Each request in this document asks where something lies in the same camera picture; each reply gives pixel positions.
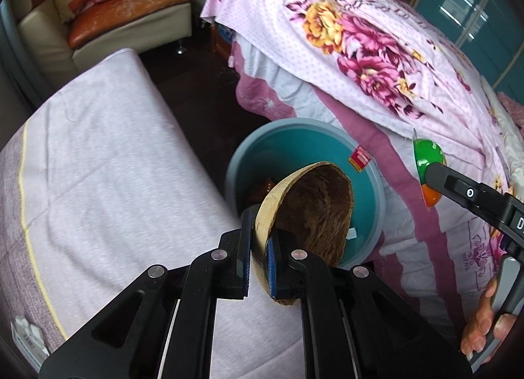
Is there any pink floral blanket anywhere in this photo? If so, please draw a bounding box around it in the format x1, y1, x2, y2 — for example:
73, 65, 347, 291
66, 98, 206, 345
200, 0, 524, 195

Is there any person's right hand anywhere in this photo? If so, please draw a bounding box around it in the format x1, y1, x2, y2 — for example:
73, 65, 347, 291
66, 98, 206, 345
460, 276, 517, 357

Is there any orange seat cushion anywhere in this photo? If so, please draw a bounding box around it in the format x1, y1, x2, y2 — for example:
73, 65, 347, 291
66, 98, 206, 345
67, 0, 192, 48

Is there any white paper packet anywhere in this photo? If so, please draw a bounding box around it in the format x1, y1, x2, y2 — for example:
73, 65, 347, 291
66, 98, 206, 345
10, 313, 50, 363

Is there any cream leather sofa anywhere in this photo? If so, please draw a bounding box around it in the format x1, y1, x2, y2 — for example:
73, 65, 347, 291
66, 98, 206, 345
10, 0, 193, 72

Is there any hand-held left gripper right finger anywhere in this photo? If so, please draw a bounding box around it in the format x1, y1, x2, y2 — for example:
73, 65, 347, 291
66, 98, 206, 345
266, 229, 471, 379

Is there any brown coconut shell half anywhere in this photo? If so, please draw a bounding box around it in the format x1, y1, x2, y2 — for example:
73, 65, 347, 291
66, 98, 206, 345
251, 161, 355, 306

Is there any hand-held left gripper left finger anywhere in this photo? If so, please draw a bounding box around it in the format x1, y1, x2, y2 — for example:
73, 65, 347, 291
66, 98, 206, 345
39, 207, 252, 379

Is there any pink fuzzy cloth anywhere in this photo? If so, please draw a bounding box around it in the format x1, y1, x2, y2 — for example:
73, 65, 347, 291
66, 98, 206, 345
497, 92, 524, 130

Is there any blue plastic bucket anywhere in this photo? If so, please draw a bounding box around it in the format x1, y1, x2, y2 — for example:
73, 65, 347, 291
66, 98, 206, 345
224, 118, 386, 269

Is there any lilac covered mattress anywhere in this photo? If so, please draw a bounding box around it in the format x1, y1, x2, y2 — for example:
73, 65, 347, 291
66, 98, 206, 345
0, 48, 312, 379

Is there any green and orange jelly cup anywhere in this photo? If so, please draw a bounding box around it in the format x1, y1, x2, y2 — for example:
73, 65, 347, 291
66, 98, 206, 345
411, 129, 447, 207

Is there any teal wardrobe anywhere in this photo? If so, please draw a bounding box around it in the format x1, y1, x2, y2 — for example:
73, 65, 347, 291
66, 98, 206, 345
411, 0, 524, 97

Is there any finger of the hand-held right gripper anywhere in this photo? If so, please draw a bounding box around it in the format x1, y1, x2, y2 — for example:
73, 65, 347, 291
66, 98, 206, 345
423, 162, 510, 222
471, 209, 508, 240

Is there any pink and white bed sheet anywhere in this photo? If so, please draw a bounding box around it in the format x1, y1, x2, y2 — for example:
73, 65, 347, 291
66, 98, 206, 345
229, 41, 516, 322

